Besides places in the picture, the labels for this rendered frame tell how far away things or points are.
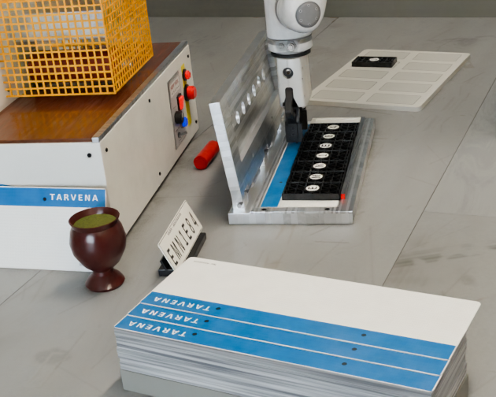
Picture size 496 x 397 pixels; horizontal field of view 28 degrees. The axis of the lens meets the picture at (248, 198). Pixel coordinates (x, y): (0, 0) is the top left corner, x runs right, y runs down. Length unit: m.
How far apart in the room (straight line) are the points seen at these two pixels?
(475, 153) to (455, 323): 0.76
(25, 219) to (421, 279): 0.62
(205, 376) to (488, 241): 0.56
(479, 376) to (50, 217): 0.71
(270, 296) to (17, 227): 0.53
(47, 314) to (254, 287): 0.35
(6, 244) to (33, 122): 0.20
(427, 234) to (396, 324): 0.43
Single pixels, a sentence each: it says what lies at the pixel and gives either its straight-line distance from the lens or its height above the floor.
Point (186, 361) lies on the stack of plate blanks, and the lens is 1.18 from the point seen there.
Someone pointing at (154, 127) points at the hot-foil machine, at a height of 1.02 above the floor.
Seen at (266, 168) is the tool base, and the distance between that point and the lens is 1.80.
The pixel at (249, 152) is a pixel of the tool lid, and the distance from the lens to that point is 1.70.
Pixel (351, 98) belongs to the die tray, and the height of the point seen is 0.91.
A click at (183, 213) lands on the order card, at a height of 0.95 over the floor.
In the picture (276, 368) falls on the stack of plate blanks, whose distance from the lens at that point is 1.12.
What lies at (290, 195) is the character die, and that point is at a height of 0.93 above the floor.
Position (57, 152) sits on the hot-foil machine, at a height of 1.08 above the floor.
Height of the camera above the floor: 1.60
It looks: 24 degrees down
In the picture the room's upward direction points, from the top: 6 degrees counter-clockwise
